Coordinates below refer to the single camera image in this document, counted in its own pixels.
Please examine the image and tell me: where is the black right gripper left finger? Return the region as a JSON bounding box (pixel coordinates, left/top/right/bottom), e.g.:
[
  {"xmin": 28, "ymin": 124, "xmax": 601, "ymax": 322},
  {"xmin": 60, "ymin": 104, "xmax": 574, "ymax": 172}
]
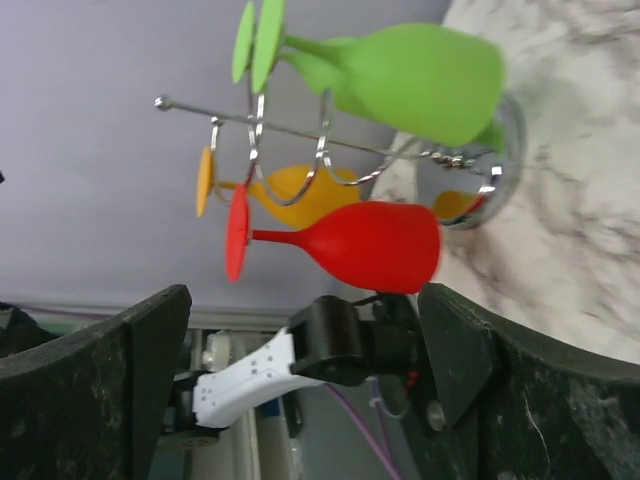
[{"xmin": 1, "ymin": 285, "xmax": 191, "ymax": 479}]

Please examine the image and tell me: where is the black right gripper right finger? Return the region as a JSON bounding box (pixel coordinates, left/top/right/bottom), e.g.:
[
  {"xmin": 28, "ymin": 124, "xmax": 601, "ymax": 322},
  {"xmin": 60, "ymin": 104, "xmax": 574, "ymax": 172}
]
[{"xmin": 417, "ymin": 284, "xmax": 639, "ymax": 479}]

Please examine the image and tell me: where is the red wine glass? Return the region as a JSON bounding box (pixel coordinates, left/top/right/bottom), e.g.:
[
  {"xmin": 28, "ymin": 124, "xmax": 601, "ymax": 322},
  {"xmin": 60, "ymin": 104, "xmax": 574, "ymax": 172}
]
[{"xmin": 226, "ymin": 185, "xmax": 441, "ymax": 294}]

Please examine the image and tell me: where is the yellow wine glass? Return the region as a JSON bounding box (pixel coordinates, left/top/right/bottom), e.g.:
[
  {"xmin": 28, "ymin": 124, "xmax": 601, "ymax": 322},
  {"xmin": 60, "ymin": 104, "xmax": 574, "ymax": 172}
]
[{"xmin": 195, "ymin": 146, "xmax": 361, "ymax": 230}]

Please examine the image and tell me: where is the green wine glass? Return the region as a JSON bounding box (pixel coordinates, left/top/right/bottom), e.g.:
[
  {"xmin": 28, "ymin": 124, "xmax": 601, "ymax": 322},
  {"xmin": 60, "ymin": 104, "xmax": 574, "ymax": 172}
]
[
  {"xmin": 251, "ymin": 0, "xmax": 505, "ymax": 148},
  {"xmin": 231, "ymin": 0, "xmax": 506, "ymax": 151}
]

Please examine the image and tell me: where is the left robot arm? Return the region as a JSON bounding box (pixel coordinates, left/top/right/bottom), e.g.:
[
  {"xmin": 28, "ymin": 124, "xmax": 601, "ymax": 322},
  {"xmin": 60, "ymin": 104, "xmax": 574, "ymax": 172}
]
[{"xmin": 158, "ymin": 293, "xmax": 418, "ymax": 450}]

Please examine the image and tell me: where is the chrome wine glass rack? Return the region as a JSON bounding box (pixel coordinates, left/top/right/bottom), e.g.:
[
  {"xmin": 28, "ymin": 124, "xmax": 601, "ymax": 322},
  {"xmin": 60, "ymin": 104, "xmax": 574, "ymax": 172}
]
[{"xmin": 154, "ymin": 96, "xmax": 526, "ymax": 229}]

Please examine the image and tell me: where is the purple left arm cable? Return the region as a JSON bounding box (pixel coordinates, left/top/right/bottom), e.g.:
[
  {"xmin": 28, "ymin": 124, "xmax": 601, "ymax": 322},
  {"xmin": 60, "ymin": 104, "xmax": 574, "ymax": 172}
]
[{"xmin": 324, "ymin": 379, "xmax": 406, "ymax": 480}]

